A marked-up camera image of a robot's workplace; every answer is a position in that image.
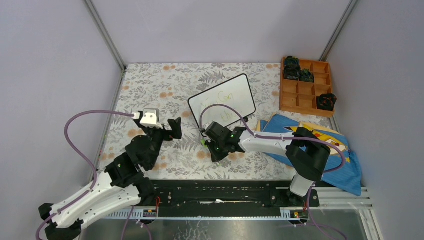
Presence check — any right aluminium frame post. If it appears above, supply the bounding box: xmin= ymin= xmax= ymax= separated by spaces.
xmin=319 ymin=0 xmax=360 ymax=62

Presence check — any black object tray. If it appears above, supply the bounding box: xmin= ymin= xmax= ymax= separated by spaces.
xmin=283 ymin=64 xmax=301 ymax=81
xmin=316 ymin=93 xmax=337 ymax=111
xmin=283 ymin=56 xmax=300 ymax=67
xmin=299 ymin=69 xmax=315 ymax=83

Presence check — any black object tray right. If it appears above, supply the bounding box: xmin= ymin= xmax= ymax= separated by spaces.
xmin=316 ymin=93 xmax=337 ymax=111

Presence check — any black object tray top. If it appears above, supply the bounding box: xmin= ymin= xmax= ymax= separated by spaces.
xmin=283 ymin=56 xmax=300 ymax=67

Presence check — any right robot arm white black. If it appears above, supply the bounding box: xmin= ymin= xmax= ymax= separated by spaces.
xmin=202 ymin=122 xmax=331 ymax=206

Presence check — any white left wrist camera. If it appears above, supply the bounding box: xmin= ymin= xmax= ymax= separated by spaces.
xmin=132 ymin=108 xmax=164 ymax=129

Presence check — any orange wooden compartment tray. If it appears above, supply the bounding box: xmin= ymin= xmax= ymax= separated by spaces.
xmin=279 ymin=57 xmax=335 ymax=118

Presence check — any aluminium frame post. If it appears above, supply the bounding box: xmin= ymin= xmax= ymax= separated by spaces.
xmin=319 ymin=0 xmax=360 ymax=62
xmin=82 ymin=0 xmax=126 ymax=71

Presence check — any black object tray middle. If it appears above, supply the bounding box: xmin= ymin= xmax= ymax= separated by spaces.
xmin=299 ymin=69 xmax=315 ymax=83

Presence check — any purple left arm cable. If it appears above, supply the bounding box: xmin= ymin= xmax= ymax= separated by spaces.
xmin=35 ymin=109 xmax=137 ymax=240

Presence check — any blue yellow cartoon cloth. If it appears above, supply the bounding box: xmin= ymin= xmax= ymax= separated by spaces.
xmin=256 ymin=114 xmax=362 ymax=196

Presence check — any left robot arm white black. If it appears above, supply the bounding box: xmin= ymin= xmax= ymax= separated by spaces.
xmin=36 ymin=110 xmax=182 ymax=240

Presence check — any small black-framed whiteboard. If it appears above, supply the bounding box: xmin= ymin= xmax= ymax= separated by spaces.
xmin=187 ymin=73 xmax=257 ymax=127

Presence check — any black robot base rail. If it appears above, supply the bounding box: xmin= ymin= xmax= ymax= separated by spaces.
xmin=136 ymin=180 xmax=320 ymax=219

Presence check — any floral patterned table mat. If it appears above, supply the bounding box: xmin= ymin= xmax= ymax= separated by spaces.
xmin=96 ymin=62 xmax=339 ymax=181

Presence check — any left aluminium frame post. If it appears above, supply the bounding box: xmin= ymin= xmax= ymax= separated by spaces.
xmin=82 ymin=0 xmax=126 ymax=71

